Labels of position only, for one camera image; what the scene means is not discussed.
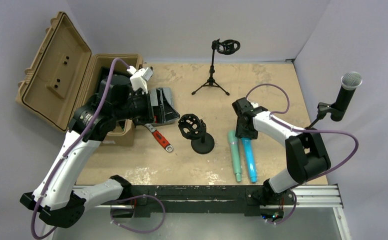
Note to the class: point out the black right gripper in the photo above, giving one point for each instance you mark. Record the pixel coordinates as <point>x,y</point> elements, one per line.
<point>240,132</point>

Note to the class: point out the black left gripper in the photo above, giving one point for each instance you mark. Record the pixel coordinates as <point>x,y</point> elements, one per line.
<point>148,118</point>

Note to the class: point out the blue microphone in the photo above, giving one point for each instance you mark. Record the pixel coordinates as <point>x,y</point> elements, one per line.
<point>249,158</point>

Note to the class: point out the green microphone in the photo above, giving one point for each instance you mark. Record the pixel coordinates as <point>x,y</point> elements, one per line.
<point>235,156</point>

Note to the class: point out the black silver-head microphone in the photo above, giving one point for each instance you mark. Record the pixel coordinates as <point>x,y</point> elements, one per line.
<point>349,83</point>

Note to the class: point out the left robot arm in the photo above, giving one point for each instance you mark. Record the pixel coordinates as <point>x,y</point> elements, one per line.
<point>55,201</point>

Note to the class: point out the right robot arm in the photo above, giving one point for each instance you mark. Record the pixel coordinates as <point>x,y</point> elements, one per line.
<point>306,154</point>

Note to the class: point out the red adjustable wrench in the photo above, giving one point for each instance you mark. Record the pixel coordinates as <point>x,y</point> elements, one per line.
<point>159,138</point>

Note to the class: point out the tan plastic tool case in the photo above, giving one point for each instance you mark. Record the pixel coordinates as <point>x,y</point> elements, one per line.
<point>64,74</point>

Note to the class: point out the black round-base shock-mount stand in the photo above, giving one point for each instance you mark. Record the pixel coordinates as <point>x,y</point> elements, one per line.
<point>194,129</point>

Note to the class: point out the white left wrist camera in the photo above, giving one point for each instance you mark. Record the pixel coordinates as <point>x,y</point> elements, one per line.
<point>140,77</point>

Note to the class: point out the black mounting base rail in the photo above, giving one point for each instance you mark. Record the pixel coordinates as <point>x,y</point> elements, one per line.
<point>202,199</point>

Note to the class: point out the aluminium frame rail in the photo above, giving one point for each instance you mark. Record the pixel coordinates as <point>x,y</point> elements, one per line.
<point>318,196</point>

